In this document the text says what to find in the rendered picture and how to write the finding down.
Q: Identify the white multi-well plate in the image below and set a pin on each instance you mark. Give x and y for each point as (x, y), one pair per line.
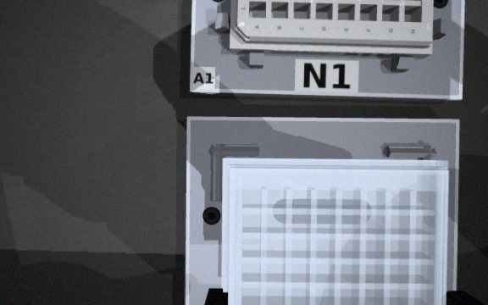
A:
(358, 28)

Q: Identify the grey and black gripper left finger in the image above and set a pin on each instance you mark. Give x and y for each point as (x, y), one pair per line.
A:
(216, 296)

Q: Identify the clear multi-well plate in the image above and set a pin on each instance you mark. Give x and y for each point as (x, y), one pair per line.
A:
(257, 237)

